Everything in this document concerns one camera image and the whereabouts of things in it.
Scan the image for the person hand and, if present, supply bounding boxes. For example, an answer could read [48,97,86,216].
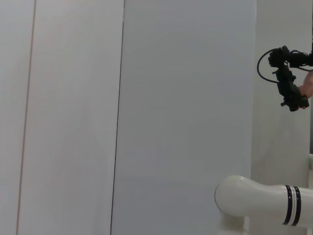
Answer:
[298,70,313,100]

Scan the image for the black handle cable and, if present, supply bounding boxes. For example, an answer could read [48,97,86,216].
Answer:
[256,47,279,84]

